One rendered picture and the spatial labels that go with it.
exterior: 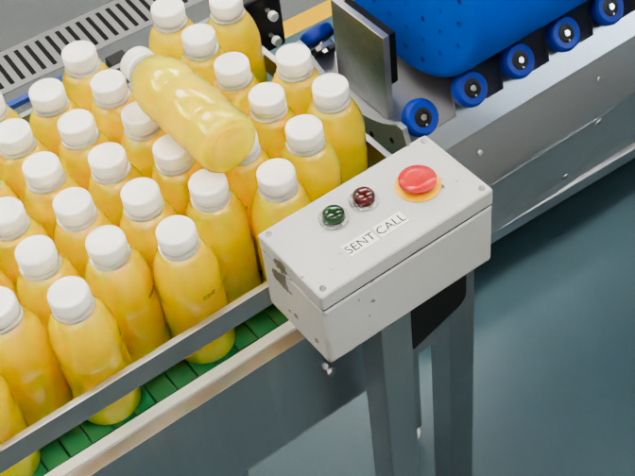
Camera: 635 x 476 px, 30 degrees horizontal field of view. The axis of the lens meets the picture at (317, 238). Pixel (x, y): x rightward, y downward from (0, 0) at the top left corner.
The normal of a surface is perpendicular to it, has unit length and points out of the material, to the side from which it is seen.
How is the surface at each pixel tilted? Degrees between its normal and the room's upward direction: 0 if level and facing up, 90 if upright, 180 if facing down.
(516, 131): 70
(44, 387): 90
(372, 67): 90
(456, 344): 90
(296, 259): 0
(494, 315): 0
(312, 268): 0
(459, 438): 90
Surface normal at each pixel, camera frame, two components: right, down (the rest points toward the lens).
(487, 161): 0.52, 0.31
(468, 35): -0.80, 0.49
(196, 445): 0.59, 0.57
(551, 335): -0.09, -0.66
